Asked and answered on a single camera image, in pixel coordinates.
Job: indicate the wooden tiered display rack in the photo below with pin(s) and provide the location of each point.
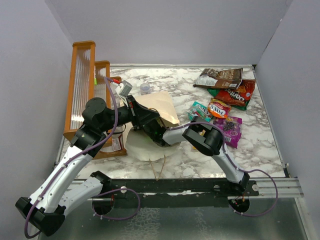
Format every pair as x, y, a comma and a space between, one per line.
86, 82

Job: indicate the teal snack packet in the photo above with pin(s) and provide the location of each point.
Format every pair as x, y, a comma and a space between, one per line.
199, 110

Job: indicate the small clear plastic cup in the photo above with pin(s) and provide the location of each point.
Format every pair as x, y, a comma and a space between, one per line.
145, 89

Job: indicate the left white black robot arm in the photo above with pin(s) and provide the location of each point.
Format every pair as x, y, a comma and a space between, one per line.
47, 208

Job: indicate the red white label card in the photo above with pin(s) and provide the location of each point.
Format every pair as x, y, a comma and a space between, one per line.
116, 144

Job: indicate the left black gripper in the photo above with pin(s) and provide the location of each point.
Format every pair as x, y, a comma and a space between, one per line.
141, 115

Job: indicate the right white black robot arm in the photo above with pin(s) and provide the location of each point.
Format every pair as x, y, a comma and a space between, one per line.
208, 139

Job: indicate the beige paper bag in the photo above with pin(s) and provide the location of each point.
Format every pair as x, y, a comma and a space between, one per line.
143, 139

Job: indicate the orange snack packet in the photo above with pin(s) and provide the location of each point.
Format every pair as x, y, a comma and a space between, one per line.
218, 108

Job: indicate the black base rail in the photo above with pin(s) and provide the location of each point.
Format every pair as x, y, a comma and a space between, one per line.
170, 192

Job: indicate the red snack packet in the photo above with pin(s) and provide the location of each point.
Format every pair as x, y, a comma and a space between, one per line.
239, 97

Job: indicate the brown snack packet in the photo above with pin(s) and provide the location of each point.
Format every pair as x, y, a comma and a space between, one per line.
219, 79

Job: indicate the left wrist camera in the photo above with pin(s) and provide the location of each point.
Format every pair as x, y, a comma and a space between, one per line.
124, 89

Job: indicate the magenta snack packet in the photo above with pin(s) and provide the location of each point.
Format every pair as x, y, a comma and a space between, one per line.
231, 128

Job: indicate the green crisps bag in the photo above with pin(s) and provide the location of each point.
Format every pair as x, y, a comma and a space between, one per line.
212, 92

